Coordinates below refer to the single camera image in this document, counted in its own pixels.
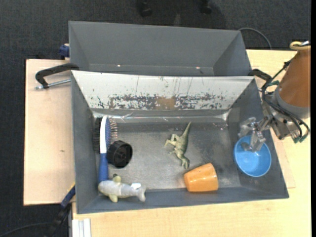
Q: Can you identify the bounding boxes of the grey metal bin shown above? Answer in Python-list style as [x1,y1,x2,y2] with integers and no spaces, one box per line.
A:
[68,20,290,215]

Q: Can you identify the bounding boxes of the blue plastic bowl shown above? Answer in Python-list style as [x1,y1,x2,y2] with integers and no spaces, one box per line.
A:
[233,135,273,178]

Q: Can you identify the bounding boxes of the blue and white hairbrush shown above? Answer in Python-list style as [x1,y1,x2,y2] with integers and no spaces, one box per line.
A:
[93,115,119,183]

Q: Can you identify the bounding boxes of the black round plastic cap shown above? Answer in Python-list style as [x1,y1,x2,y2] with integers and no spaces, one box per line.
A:
[106,140,133,169]

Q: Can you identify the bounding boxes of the orange plastic cup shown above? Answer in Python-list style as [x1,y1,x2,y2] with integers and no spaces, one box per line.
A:
[183,162,220,193]

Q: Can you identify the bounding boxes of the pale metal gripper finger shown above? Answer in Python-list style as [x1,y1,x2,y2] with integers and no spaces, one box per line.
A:
[237,117,259,138]
[243,129,267,153]

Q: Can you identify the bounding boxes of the green toy dinosaur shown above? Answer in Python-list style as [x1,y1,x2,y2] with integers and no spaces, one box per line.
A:
[163,121,192,169]

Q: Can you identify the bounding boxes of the grey toy shark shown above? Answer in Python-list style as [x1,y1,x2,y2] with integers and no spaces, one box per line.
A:
[97,173,147,203]

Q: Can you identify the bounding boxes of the pale wood flat board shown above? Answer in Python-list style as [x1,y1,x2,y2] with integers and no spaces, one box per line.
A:
[23,58,76,206]

